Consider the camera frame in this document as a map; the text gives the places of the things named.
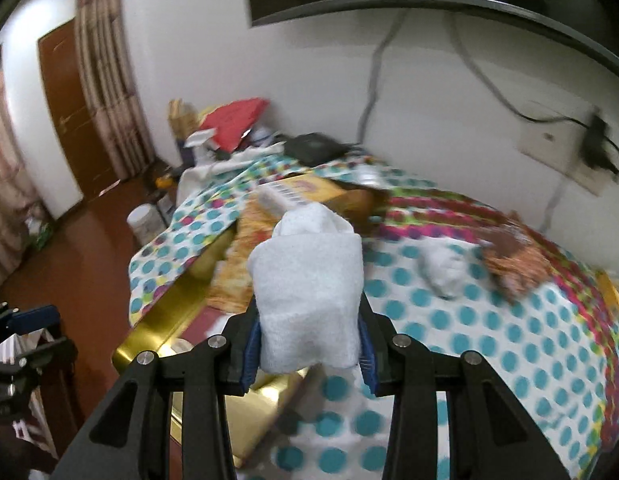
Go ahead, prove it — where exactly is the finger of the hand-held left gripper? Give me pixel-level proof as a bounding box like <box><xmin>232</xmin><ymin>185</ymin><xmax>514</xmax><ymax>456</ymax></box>
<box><xmin>7</xmin><ymin>336</ymin><xmax>78</xmax><ymax>378</ymax></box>
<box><xmin>0</xmin><ymin>303</ymin><xmax>60</xmax><ymax>336</ymax></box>

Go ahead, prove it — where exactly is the black charger cable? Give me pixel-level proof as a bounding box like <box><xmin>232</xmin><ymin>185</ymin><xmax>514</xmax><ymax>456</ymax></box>
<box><xmin>539</xmin><ymin>172</ymin><xmax>573</xmax><ymax>236</ymax></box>

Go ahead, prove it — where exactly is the white plastic jar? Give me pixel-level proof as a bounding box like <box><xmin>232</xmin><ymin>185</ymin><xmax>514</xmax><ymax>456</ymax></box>
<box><xmin>127</xmin><ymin>204</ymin><xmax>165</xmax><ymax>246</ymax></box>

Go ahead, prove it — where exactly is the green plastic bag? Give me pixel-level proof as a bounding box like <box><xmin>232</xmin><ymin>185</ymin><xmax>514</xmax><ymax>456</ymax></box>
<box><xmin>24</xmin><ymin>215</ymin><xmax>55</xmax><ymax>251</ymax></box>

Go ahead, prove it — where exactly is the black looped cable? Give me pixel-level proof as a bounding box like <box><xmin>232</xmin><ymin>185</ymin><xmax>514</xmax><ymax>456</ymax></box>
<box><xmin>447</xmin><ymin>12</ymin><xmax>590</xmax><ymax>123</ymax></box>

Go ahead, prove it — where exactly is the brown striped curtain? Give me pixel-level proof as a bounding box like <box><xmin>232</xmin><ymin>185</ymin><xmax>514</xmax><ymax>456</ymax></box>
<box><xmin>74</xmin><ymin>0</ymin><xmax>158</xmax><ymax>181</ymax></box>

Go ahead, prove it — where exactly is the black charger adapter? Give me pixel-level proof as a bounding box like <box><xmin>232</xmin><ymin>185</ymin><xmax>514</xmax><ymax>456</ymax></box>
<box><xmin>582</xmin><ymin>112</ymin><xmax>610</xmax><ymax>168</ymax></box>

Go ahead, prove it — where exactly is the white wall socket panel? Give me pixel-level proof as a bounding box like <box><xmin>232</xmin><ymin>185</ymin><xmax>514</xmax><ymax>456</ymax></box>
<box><xmin>519</xmin><ymin>105</ymin><xmax>619</xmax><ymax>196</ymax></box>

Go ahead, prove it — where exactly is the red packet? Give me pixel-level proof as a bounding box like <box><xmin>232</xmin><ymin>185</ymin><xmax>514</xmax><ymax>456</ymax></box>
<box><xmin>200</xmin><ymin>97</ymin><xmax>270</xmax><ymax>153</ymax></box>

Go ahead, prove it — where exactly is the thin black cable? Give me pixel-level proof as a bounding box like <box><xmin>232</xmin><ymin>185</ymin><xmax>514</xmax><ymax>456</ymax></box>
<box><xmin>357</xmin><ymin>12</ymin><xmax>405</xmax><ymax>146</ymax></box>

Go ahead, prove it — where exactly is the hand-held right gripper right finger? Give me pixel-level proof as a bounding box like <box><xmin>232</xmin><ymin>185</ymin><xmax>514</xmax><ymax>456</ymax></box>
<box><xmin>356</xmin><ymin>296</ymin><xmax>573</xmax><ymax>480</ymax></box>

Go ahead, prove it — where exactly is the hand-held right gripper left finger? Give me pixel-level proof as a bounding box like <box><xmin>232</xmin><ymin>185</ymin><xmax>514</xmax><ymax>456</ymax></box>
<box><xmin>52</xmin><ymin>304</ymin><xmax>263</xmax><ymax>480</ymax></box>

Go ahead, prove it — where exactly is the brown snack bag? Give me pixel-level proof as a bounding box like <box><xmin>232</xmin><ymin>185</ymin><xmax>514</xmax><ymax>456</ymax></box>
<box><xmin>477</xmin><ymin>210</ymin><xmax>553</xmax><ymax>306</ymax></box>

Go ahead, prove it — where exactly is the brown wooden door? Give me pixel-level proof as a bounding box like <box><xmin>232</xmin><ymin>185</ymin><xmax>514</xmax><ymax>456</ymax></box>
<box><xmin>37</xmin><ymin>17</ymin><xmax>123</xmax><ymax>201</ymax></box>

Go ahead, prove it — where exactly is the pale patterned curtain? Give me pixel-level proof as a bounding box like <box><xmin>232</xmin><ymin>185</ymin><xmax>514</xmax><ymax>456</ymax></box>
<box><xmin>0</xmin><ymin>70</ymin><xmax>45</xmax><ymax>281</ymax></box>

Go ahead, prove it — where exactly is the polka dot bed sheet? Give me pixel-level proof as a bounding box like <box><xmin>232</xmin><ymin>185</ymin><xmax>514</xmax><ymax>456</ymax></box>
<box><xmin>128</xmin><ymin>152</ymin><xmax>619</xmax><ymax>480</ymax></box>

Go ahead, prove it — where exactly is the black flat device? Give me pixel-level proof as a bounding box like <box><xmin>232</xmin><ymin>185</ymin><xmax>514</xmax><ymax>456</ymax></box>
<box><xmin>284</xmin><ymin>132</ymin><xmax>350</xmax><ymax>166</ymax></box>

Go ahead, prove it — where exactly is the white sock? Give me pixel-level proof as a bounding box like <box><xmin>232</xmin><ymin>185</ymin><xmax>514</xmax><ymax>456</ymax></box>
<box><xmin>420</xmin><ymin>240</ymin><xmax>473</xmax><ymax>301</ymax></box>
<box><xmin>247</xmin><ymin>203</ymin><xmax>365</xmax><ymax>373</ymax></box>

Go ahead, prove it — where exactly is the orange snack bag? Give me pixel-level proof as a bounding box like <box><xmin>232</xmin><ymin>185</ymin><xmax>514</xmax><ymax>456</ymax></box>
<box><xmin>207</xmin><ymin>205</ymin><xmax>290</xmax><ymax>311</ymax></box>

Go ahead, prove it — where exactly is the yellow medicine box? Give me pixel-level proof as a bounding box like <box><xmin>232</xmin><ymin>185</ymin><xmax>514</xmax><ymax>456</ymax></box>
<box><xmin>257</xmin><ymin>175</ymin><xmax>350</xmax><ymax>216</ymax></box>

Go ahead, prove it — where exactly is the gold tin box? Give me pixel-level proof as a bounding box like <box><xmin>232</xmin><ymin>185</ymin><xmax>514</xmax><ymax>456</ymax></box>
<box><xmin>112</xmin><ymin>220</ymin><xmax>320</xmax><ymax>461</ymax></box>

